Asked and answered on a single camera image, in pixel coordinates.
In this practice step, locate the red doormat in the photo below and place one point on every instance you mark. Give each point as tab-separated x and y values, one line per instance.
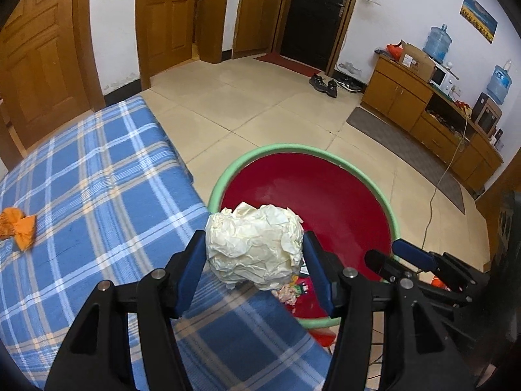
289	64

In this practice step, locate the pair of grey sneakers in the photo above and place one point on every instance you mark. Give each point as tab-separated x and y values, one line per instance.
350	84

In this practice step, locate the black shoe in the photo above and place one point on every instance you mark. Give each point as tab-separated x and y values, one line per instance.
316	82
331	88

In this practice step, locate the cream paper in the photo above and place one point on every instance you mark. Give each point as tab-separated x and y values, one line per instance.
252	244

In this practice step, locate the red basin with green rim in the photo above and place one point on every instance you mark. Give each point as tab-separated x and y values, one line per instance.
325	203

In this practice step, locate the crumpled orange wrapper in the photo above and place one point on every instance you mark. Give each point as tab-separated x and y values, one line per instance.
20	228

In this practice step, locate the blue plaid tablecloth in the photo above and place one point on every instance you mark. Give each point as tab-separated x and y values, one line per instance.
101	179

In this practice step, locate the open cardboard box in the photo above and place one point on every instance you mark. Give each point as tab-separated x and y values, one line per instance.
417	61

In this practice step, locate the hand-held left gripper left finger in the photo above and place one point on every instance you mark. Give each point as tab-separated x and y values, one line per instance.
189	277

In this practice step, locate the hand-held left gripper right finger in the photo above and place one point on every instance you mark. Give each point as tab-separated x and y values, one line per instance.
321	281

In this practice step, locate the black appliance on cabinet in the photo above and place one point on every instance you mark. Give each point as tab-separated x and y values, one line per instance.
486	114

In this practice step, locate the black entrance door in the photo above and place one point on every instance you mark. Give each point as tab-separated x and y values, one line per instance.
315	12

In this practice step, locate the blue water jug on dispenser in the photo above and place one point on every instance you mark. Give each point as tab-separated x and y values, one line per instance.
500	83

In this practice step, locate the wide wooden panel door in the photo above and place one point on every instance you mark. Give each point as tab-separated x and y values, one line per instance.
36	57

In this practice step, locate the long wooden sideboard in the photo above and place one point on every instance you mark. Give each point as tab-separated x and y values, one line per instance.
403	97

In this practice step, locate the white microwave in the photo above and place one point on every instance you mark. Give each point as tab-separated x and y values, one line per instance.
441	76

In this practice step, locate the narrow wooden panel door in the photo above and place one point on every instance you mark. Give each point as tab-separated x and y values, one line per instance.
167	20

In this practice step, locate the orange plastic bag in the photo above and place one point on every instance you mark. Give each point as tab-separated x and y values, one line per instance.
394	51

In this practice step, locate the low wooden wall cabinet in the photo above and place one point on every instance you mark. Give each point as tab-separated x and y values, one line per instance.
256	24

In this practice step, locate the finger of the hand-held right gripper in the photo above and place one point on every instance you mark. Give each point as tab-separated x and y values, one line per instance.
413	252
382	266

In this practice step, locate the grey floor mat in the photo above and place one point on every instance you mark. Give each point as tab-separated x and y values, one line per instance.
407	150

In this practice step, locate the sunflower wall picture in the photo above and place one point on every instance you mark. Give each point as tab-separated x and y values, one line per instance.
479	18

